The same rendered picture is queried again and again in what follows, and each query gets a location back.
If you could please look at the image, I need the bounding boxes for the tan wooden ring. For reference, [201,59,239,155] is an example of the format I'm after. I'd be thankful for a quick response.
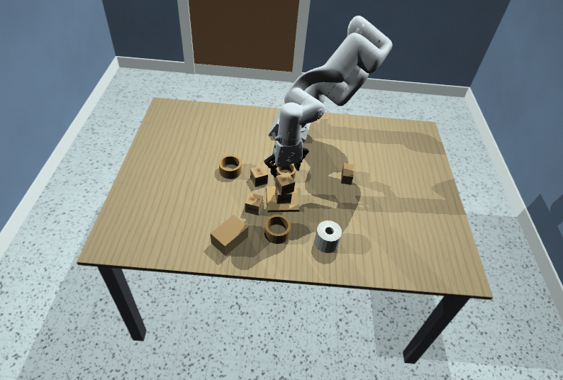
[219,155,242,179]
[277,164,296,179]

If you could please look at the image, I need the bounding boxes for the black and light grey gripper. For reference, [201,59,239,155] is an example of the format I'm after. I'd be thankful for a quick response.
[264,137,309,177]

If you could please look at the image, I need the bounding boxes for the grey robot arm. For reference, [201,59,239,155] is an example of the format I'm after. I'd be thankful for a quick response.
[272,16,392,146]

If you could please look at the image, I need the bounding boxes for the tan roll of packing tape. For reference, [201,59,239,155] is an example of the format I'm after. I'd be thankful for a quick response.
[264,215,291,244]

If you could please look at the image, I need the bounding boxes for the grey cylinder with center hole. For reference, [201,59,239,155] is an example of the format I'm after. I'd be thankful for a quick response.
[315,220,342,253]

